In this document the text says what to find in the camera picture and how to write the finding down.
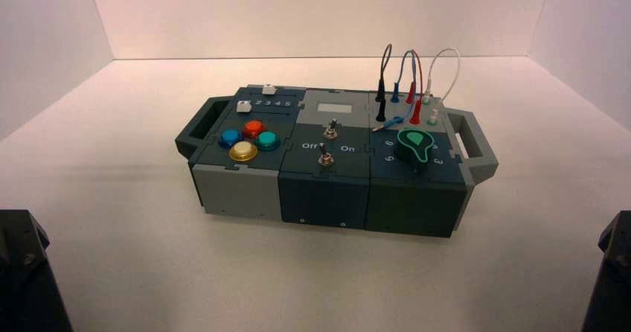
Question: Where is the dark teal grey task box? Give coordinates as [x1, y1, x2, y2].
[175, 83, 500, 239]

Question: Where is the teal round push button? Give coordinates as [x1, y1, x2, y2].
[255, 131, 283, 152]

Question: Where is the red round push button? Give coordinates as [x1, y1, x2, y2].
[242, 120, 267, 139]

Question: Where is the yellow round push button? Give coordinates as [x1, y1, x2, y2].
[228, 141, 259, 163]

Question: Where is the blue round push button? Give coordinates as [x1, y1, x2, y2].
[218, 129, 243, 149]

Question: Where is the black green rotary knob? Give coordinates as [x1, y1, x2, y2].
[395, 127, 436, 175]

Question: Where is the black jumper cable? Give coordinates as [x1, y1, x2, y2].
[375, 43, 394, 123]

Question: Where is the blue jumper cable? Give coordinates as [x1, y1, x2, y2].
[372, 50, 418, 133]

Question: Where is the red jumper cable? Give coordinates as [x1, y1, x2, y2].
[406, 49, 425, 126]

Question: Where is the white jumper cable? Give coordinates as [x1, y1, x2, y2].
[422, 48, 462, 105]

